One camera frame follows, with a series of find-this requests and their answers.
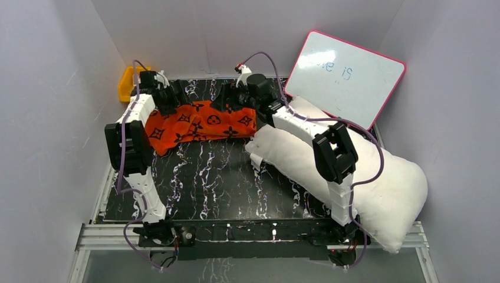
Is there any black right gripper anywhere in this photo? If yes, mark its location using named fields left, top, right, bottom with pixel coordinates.
left=210, top=81, right=260, bottom=113

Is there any orange patterned pillowcase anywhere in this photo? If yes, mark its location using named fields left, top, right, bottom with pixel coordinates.
left=145, top=100, right=256, bottom=156

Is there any white pillow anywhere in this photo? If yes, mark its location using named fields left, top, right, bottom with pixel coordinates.
left=245, top=96, right=429, bottom=255

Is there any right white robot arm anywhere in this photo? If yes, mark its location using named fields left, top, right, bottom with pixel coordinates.
left=210, top=74, right=358, bottom=244

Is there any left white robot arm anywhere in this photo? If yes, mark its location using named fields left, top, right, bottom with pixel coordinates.
left=104, top=70, right=189, bottom=246

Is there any yellow plastic bin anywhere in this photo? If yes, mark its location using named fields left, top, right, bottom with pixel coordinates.
left=117, top=65, right=136, bottom=103

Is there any pink framed whiteboard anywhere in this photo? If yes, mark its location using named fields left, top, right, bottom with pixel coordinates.
left=284, top=30, right=406, bottom=129

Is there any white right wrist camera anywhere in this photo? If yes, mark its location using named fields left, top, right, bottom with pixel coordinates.
left=235, top=63, right=252, bottom=87

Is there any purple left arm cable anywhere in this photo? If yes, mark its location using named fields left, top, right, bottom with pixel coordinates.
left=116, top=59, right=165, bottom=270

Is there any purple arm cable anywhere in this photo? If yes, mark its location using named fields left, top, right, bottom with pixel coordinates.
left=116, top=59, right=165, bottom=270
left=238, top=51, right=386, bottom=270

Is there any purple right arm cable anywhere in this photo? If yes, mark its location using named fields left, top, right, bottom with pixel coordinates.
left=238, top=51, right=386, bottom=270

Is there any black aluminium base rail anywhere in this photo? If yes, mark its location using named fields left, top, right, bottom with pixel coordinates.
left=70, top=212, right=440, bottom=283

